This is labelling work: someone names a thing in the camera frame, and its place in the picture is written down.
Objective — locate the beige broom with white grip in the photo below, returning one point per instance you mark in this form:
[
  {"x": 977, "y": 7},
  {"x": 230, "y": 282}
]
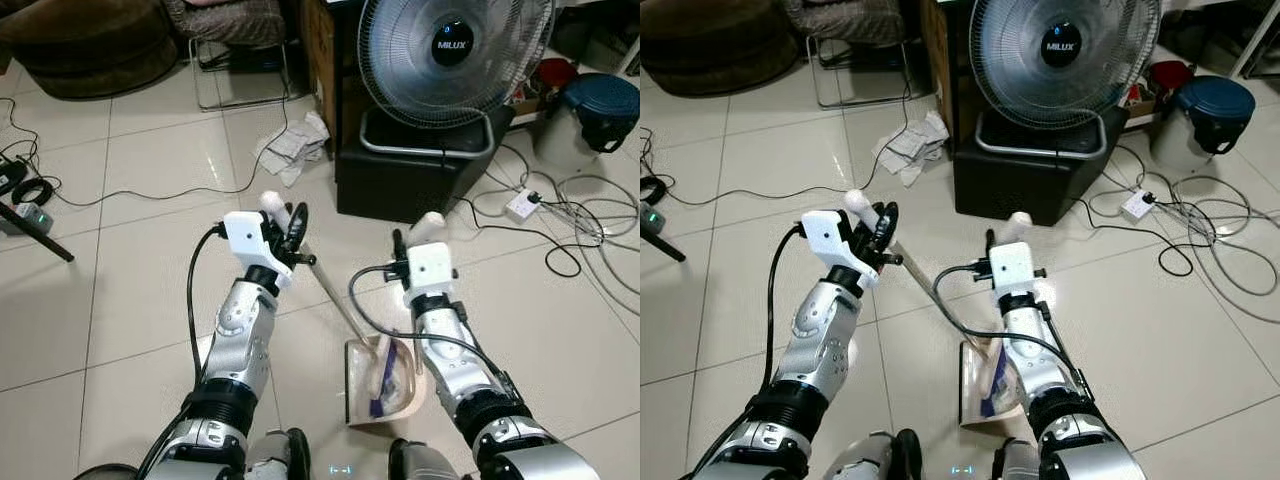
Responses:
[
  {"x": 335, "y": 297},
  {"x": 930, "y": 290}
]

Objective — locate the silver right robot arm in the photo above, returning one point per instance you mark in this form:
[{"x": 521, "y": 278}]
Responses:
[
  {"x": 1030, "y": 350},
  {"x": 450, "y": 360}
]

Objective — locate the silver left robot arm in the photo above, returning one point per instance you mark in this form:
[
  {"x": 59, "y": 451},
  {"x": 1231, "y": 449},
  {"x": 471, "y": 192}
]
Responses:
[
  {"x": 820, "y": 340},
  {"x": 240, "y": 335}
]

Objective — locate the grey MILUX floor fan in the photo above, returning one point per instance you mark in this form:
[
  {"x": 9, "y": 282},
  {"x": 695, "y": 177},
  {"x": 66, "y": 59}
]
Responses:
[
  {"x": 450, "y": 50},
  {"x": 1060, "y": 48}
]

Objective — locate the black box under fan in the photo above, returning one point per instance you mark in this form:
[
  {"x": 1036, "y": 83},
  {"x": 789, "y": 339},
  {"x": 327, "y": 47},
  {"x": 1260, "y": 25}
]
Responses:
[
  {"x": 400, "y": 185},
  {"x": 1020, "y": 188}
]

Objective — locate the crumpled white paper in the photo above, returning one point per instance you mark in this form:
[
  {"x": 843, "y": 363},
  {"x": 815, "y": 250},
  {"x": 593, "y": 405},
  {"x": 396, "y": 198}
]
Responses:
[
  {"x": 912, "y": 145},
  {"x": 295, "y": 148}
]

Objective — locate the white power strip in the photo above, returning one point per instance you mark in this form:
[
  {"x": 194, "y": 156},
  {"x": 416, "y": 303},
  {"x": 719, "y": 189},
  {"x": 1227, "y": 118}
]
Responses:
[
  {"x": 521, "y": 205},
  {"x": 1138, "y": 205}
]

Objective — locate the brown wooden cabinet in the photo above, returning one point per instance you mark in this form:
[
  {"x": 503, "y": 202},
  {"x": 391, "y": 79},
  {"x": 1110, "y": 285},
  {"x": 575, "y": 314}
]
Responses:
[
  {"x": 318, "y": 60},
  {"x": 936, "y": 60}
]

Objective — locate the black rod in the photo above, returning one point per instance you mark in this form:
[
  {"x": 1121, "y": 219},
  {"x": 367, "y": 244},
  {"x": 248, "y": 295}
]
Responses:
[
  {"x": 45, "y": 245},
  {"x": 668, "y": 250}
]

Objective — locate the left robot leg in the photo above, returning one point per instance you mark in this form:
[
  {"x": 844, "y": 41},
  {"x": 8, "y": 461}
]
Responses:
[
  {"x": 880, "y": 458},
  {"x": 280, "y": 458}
]

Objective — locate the black device with green light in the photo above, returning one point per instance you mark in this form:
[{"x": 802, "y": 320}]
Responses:
[
  {"x": 652, "y": 218},
  {"x": 30, "y": 218}
]

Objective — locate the red container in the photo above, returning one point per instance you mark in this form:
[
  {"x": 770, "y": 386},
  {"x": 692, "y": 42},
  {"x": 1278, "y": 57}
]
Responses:
[
  {"x": 1170, "y": 74},
  {"x": 557, "y": 72}
]

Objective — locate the brown bean bag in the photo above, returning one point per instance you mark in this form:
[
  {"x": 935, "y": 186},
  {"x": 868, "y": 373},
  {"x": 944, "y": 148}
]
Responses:
[
  {"x": 715, "y": 45},
  {"x": 90, "y": 45}
]

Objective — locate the white bin with blue lid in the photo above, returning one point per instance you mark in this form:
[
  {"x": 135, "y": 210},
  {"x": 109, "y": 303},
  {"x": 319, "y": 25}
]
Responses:
[
  {"x": 600, "y": 105},
  {"x": 1212, "y": 105}
]

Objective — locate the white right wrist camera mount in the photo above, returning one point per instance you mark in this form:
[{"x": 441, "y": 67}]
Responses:
[
  {"x": 1012, "y": 268},
  {"x": 433, "y": 268}
]

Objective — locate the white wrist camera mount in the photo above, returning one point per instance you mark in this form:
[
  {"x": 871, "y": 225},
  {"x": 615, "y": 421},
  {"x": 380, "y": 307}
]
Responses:
[
  {"x": 433, "y": 268},
  {"x": 825, "y": 235},
  {"x": 245, "y": 232},
  {"x": 1012, "y": 268}
]

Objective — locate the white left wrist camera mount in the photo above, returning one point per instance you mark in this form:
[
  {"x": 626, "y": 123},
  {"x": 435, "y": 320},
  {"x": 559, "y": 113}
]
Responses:
[
  {"x": 825, "y": 235},
  {"x": 245, "y": 232}
]

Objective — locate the metal frame chair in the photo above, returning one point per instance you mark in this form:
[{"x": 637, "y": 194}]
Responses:
[
  {"x": 845, "y": 20},
  {"x": 225, "y": 20}
]

